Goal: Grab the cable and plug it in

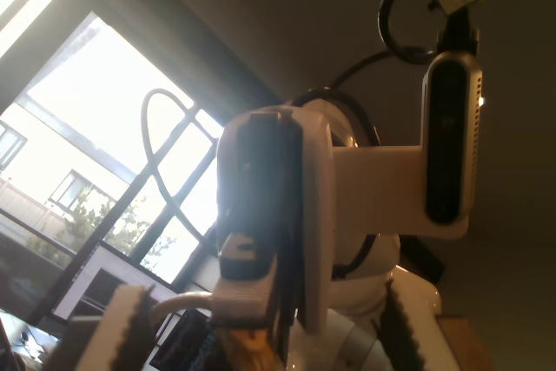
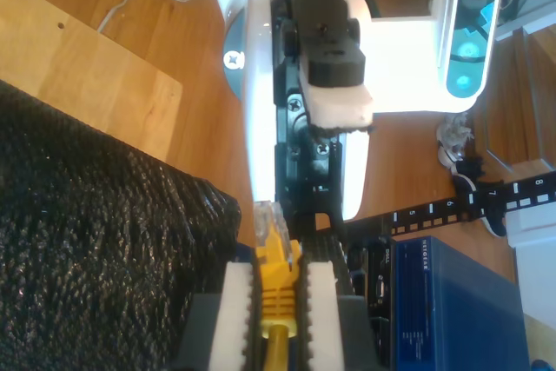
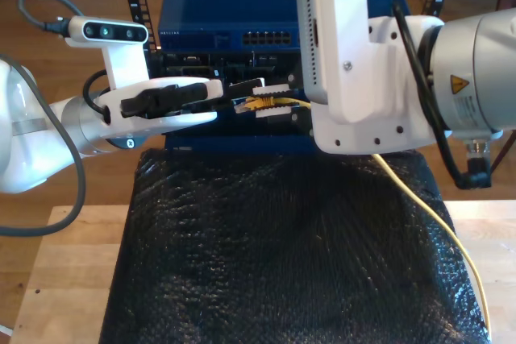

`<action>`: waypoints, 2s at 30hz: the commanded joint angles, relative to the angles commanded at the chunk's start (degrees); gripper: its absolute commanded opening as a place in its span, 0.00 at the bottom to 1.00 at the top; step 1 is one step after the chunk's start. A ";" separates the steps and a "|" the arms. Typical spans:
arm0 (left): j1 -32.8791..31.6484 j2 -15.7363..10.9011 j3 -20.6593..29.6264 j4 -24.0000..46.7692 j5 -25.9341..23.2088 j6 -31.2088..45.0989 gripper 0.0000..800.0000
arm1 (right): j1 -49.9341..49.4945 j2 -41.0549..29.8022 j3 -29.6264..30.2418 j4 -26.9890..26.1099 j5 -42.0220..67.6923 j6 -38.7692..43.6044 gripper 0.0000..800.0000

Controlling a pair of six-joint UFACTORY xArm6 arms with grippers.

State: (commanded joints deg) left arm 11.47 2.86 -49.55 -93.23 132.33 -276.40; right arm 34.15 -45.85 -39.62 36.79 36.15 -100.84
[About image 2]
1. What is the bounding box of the yellow network cable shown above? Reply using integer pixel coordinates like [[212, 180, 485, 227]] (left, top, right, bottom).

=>
[[253, 199, 304, 371]]

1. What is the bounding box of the black rack server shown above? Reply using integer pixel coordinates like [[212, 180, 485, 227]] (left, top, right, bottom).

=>
[[346, 235, 395, 371]]

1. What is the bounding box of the black bubble wrap mat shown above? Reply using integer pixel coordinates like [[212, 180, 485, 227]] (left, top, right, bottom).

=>
[[0, 78, 243, 371]]

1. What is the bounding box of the dark blue shoe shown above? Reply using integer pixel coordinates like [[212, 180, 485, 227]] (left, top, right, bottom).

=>
[[451, 156, 508, 238]]

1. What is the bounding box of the black perforated rack post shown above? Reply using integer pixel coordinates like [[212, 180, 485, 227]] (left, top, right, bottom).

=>
[[389, 176, 556, 237]]

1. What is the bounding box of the blue network switch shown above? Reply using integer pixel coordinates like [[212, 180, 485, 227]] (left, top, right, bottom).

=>
[[389, 235, 532, 371]]

